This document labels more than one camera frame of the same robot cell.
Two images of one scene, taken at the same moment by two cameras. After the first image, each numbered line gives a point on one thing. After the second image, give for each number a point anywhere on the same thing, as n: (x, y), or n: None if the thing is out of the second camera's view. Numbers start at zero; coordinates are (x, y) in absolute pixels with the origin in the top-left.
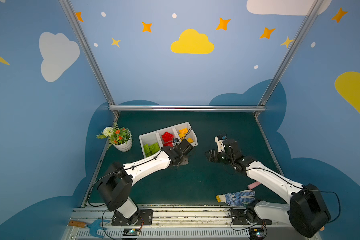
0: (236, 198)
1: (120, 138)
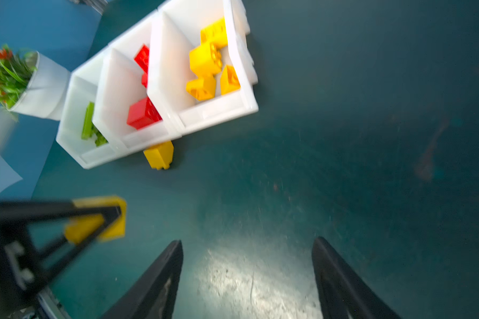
0: None
1: (24, 82)
